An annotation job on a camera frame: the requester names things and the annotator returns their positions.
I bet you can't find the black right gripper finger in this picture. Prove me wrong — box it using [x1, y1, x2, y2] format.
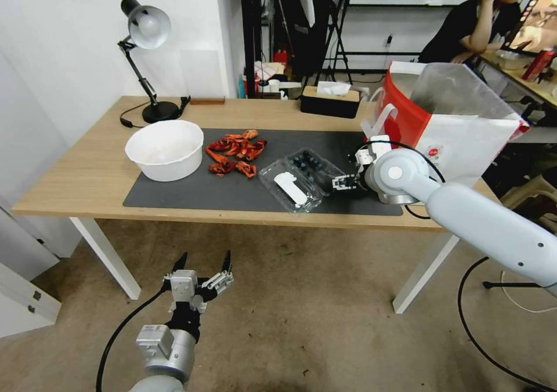
[326, 173, 361, 195]
[346, 147, 371, 168]

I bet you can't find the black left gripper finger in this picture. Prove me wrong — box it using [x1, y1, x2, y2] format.
[163, 252, 190, 288]
[201, 249, 236, 298]

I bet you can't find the clear plastic takeout container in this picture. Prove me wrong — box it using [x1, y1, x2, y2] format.
[257, 147, 345, 215]

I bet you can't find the black tissue box wooden lid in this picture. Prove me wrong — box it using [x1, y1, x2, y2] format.
[299, 85, 361, 120]

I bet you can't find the red white takeout bag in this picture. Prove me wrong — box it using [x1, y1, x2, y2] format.
[360, 60, 531, 189]

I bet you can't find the white label sticker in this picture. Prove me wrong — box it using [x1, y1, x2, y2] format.
[273, 170, 308, 206]

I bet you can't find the black rubber table mat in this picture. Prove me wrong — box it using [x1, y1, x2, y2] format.
[122, 127, 404, 217]

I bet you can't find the white table leg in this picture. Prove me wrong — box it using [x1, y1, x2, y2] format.
[392, 230, 460, 315]
[69, 216, 143, 301]

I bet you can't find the white tissue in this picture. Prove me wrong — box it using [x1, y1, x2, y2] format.
[316, 80, 352, 97]

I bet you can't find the white round bowl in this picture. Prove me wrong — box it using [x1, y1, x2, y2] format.
[124, 119, 205, 183]

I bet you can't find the black tripod stand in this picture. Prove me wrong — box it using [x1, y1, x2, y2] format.
[299, 0, 354, 89]

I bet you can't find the person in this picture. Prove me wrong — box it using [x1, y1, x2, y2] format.
[418, 0, 530, 65]

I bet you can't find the white cabinet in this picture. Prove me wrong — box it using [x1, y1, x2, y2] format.
[0, 202, 63, 339]

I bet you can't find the black metal rack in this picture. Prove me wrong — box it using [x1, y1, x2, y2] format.
[238, 0, 273, 100]

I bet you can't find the wooden side desk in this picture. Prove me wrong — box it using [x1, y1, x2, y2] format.
[475, 52, 557, 108]

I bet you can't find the clear acrylic panel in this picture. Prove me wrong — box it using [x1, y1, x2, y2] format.
[180, 49, 219, 100]

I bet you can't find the black stand foot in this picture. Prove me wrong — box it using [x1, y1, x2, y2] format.
[482, 280, 557, 290]

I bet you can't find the red drink can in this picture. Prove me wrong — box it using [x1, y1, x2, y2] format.
[522, 49, 556, 82]

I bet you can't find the framed display screen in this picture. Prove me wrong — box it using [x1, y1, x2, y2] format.
[506, 0, 557, 54]

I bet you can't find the black desk lamp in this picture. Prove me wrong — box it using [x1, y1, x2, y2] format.
[116, 0, 182, 125]

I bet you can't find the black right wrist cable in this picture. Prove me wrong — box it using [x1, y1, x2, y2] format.
[367, 140, 447, 220]

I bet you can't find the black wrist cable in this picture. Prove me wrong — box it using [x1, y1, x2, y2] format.
[367, 140, 447, 220]
[96, 289, 171, 392]

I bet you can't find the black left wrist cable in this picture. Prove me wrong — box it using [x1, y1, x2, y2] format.
[96, 289, 171, 392]

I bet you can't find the black lamp cord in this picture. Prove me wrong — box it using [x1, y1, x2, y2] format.
[119, 96, 193, 129]

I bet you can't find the black floor cable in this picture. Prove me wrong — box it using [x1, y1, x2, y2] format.
[456, 256, 557, 389]

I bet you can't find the white floor cable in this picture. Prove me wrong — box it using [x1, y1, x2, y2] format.
[500, 270, 557, 315]

